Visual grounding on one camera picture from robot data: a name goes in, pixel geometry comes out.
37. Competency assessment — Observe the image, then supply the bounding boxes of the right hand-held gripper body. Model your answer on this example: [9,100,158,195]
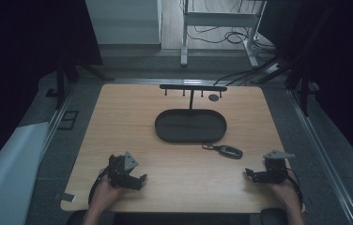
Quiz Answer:
[256,149,296,185]

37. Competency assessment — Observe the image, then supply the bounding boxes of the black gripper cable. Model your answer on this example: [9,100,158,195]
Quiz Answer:
[87,168,112,205]
[285,167,304,207]

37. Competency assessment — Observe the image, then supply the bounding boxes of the dark curtain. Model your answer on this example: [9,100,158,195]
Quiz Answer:
[257,0,353,176]

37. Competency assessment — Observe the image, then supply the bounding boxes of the white cabinet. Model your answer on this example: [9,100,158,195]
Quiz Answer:
[84,0,163,46]

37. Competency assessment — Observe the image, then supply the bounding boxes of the person's left hand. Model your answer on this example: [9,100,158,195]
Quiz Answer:
[89,173,126,212]

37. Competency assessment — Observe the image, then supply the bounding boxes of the grey tape strip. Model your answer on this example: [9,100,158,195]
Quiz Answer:
[54,192,77,203]

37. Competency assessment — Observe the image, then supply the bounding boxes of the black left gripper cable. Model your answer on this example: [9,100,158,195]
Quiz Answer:
[87,168,112,205]

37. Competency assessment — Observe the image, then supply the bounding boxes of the white sheet roll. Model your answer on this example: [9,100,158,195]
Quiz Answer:
[0,121,51,225]

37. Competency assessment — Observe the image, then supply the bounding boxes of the black tripod stand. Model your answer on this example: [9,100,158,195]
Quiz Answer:
[45,54,115,111]

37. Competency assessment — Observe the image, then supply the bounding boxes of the black floor socket plate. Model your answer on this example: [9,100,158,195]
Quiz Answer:
[57,110,80,131]

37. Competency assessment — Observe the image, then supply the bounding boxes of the black car key fob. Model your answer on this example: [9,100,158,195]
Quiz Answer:
[202,142,244,160]

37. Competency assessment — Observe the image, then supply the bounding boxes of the black metal stand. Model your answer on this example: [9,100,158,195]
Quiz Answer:
[253,46,319,118]

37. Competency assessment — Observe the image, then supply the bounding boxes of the person's right hand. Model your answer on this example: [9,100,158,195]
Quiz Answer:
[268,179,306,212]

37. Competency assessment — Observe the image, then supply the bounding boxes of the white desk frame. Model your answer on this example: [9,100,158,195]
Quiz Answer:
[179,0,268,68]

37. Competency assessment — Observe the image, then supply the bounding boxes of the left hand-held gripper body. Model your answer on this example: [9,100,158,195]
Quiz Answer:
[106,151,144,190]

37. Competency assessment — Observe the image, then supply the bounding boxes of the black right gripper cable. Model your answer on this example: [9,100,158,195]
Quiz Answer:
[285,167,304,207]

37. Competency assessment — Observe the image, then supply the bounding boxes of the black key rack with tray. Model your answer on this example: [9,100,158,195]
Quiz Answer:
[154,83,228,144]

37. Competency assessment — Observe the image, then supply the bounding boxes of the black floor cables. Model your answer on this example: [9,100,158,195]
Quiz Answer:
[178,0,284,87]

